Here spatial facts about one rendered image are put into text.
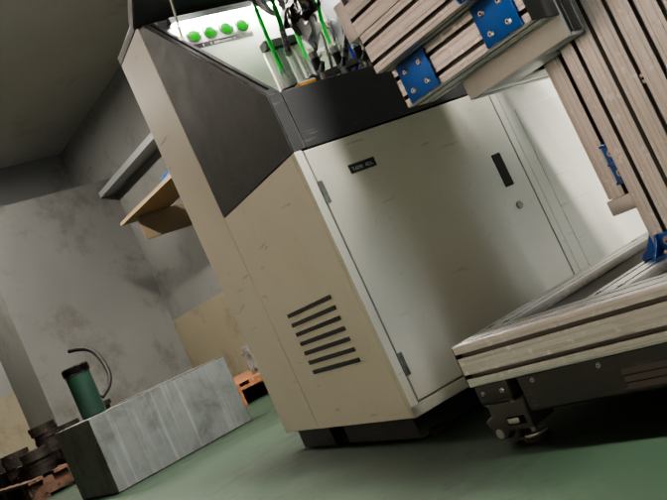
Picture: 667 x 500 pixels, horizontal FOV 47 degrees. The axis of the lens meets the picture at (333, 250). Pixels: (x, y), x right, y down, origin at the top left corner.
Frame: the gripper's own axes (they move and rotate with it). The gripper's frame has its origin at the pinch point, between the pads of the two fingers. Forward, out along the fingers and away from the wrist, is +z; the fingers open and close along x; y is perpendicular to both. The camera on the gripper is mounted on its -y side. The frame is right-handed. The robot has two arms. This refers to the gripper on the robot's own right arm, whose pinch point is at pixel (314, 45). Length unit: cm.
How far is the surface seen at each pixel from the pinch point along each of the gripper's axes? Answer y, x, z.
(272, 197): 2, -35, 40
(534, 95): 23, 49, 41
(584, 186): 23, 51, 72
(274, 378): -52, -35, 87
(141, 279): -601, 90, -30
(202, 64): -2.9, -34.9, -3.4
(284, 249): -5, -35, 53
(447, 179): 23, 5, 55
